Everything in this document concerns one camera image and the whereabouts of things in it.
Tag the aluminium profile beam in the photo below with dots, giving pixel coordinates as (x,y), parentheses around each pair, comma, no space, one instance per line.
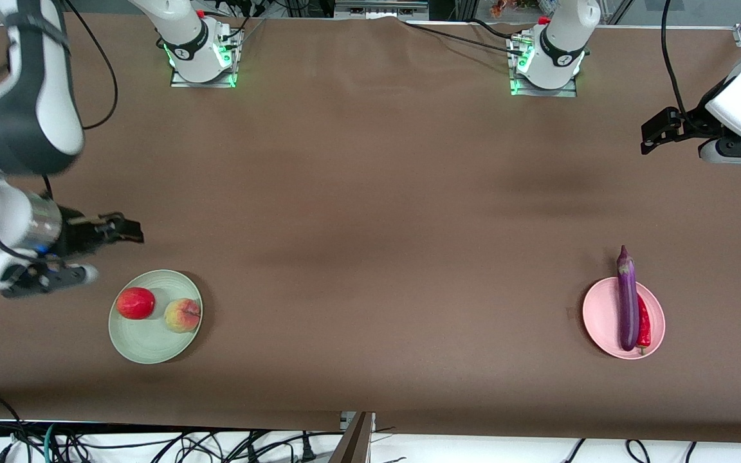
(352,444)

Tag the round pale pink plate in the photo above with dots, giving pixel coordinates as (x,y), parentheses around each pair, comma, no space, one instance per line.
(599,315)

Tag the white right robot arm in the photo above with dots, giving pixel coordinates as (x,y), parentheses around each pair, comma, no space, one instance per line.
(58,116)

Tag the red apple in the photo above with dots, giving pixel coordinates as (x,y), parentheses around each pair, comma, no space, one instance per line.
(136,303)

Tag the pink yellow peach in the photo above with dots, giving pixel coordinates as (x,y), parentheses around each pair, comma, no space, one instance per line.
(182,316)

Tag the round pale green plate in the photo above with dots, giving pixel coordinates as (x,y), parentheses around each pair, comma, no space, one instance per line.
(145,344)

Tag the long purple eggplant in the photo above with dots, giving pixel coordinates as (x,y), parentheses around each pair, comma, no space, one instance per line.
(628,302)

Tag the brown table cover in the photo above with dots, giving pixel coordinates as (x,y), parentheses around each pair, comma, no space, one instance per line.
(345,193)

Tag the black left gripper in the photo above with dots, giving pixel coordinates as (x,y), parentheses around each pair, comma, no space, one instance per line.
(694,122)

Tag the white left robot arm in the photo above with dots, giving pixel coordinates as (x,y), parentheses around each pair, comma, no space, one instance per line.
(560,45)

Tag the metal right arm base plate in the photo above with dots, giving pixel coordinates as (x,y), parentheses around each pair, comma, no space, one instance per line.
(177,82)

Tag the metal frame bar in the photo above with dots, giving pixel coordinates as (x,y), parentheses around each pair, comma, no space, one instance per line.
(380,9)

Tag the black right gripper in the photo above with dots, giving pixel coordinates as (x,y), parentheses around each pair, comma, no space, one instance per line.
(77,234)

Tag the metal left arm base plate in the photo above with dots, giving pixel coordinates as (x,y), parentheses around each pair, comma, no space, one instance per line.
(518,92)

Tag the small orange objects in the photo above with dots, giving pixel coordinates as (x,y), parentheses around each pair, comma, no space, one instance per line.
(502,9)

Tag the red chili pepper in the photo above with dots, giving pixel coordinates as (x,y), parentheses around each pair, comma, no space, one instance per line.
(644,325)

